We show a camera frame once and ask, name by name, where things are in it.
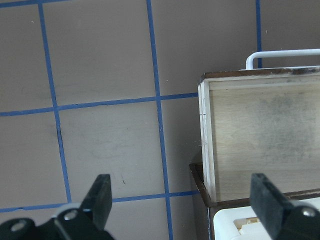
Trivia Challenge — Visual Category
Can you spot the white plastic tray bin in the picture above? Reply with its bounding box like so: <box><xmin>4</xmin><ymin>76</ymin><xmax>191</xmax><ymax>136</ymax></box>
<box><xmin>213</xmin><ymin>197</ymin><xmax>320</xmax><ymax>240</ymax></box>

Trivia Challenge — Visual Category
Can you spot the dark brown wooden cabinet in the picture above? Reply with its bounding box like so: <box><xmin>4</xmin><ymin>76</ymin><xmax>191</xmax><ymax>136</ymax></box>
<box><xmin>189</xmin><ymin>162</ymin><xmax>320</xmax><ymax>240</ymax></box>

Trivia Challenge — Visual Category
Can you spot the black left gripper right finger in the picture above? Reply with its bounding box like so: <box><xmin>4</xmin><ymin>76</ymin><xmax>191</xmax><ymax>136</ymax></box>
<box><xmin>250</xmin><ymin>173</ymin><xmax>293</xmax><ymax>238</ymax></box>

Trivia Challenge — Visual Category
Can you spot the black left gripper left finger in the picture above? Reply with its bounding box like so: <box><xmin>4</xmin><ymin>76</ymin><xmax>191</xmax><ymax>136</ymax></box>
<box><xmin>80</xmin><ymin>174</ymin><xmax>112</xmax><ymax>230</ymax></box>

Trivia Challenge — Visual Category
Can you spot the light wooden drawer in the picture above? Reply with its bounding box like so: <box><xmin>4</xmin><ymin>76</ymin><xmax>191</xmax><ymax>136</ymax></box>
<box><xmin>198</xmin><ymin>48</ymin><xmax>320</xmax><ymax>203</ymax></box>

